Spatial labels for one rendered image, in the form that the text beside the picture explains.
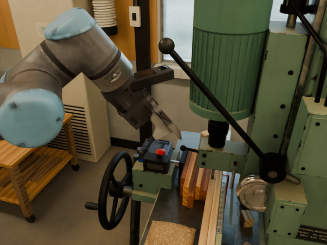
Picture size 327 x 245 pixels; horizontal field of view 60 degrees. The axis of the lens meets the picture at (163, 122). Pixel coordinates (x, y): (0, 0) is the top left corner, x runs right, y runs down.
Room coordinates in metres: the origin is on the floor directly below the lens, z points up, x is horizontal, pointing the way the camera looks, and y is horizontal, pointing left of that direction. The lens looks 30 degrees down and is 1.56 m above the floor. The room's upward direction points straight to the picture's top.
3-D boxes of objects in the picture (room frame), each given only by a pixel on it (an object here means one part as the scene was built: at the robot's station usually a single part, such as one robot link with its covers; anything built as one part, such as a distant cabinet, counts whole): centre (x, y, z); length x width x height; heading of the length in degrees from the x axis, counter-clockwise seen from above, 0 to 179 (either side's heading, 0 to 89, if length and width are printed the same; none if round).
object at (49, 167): (1.66, 1.05, 0.32); 0.66 x 0.57 x 0.64; 163
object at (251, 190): (0.55, -0.25, 1.02); 0.12 x 0.03 x 0.12; 76
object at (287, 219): (0.50, -0.30, 1.02); 0.09 x 0.07 x 0.12; 166
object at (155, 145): (0.77, 0.03, 0.99); 0.13 x 0.11 x 0.06; 166
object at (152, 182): (0.77, 0.02, 0.91); 0.15 x 0.14 x 0.09; 166
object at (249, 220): (0.64, -0.27, 0.82); 0.04 x 0.03 x 0.03; 5
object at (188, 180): (0.72, -0.09, 0.94); 0.20 x 0.02 x 0.08; 166
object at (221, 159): (0.70, -0.18, 1.03); 0.14 x 0.07 x 0.09; 76
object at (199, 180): (0.75, -0.13, 0.93); 0.22 x 0.01 x 0.06; 166
